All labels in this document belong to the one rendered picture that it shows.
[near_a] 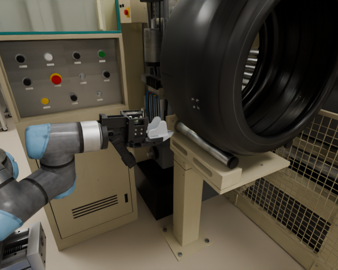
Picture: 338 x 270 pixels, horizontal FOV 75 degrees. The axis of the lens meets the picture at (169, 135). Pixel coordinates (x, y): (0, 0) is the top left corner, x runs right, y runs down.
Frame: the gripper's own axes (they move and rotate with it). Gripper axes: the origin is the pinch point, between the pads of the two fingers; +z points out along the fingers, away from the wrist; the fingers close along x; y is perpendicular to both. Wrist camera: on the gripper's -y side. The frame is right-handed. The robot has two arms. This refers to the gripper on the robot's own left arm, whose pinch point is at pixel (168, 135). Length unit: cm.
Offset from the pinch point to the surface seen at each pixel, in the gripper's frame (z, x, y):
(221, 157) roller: 18.7, -4.4, -8.3
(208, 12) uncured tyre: 3.2, -5.4, 32.4
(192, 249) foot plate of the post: 42, 24, -96
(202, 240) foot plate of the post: 52, 26, -95
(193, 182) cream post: 37, 28, -46
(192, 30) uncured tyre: 2.0, -2.0, 28.3
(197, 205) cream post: 43, 28, -64
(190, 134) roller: 18.8, 14.6, -8.2
